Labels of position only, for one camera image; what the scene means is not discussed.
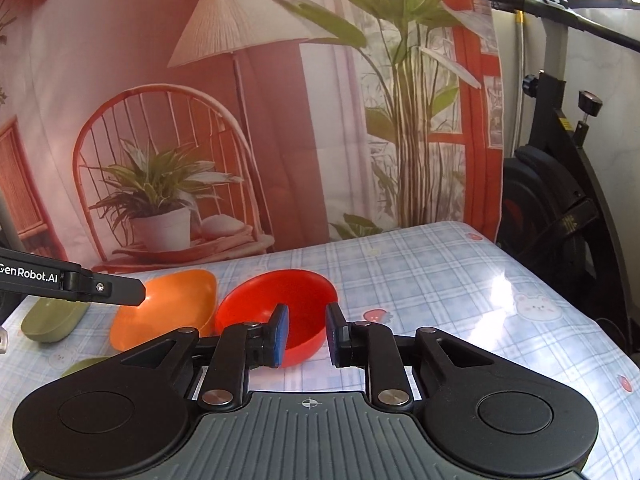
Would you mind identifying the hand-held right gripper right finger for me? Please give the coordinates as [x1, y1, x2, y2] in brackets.
[325, 302, 506, 406]

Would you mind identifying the printed backdrop cloth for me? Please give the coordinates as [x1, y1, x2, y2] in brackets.
[0, 0, 506, 275]

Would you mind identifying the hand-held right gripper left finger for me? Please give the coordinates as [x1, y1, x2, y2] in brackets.
[107, 303, 290, 411]

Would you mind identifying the checked tablecloth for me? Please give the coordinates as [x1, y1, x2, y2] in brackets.
[0, 220, 640, 463]

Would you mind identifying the white wall pipe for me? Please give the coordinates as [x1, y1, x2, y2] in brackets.
[516, 10, 527, 157]

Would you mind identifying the orange bowl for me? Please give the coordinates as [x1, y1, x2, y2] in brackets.
[109, 269, 219, 352]

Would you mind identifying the green bowl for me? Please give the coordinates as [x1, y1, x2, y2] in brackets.
[20, 299, 92, 344]

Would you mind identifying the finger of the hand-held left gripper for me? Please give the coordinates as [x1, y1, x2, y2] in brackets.
[62, 269, 147, 309]

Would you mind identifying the black exercise bike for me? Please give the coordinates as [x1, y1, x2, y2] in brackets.
[474, 0, 640, 343]

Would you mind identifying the red bowl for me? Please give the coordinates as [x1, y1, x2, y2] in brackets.
[214, 269, 339, 369]

